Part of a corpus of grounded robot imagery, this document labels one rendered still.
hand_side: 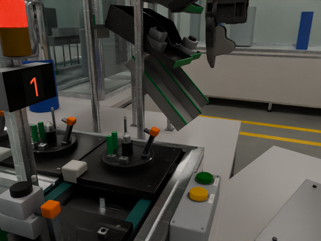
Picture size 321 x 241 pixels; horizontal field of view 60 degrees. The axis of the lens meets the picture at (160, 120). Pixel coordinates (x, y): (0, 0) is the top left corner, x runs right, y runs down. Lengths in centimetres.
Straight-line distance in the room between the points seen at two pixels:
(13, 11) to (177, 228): 48
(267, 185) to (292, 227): 32
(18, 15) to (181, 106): 62
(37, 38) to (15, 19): 100
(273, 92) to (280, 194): 376
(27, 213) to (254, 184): 65
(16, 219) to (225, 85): 432
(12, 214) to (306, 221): 51
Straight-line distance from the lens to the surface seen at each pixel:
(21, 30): 57
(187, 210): 59
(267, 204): 83
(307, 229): 62
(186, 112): 100
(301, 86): 456
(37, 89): 59
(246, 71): 455
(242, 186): 88
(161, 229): 55
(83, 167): 72
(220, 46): 64
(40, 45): 157
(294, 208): 66
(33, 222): 45
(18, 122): 63
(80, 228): 55
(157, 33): 91
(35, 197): 46
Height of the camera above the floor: 132
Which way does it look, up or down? 19 degrees down
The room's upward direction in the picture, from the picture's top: straight up
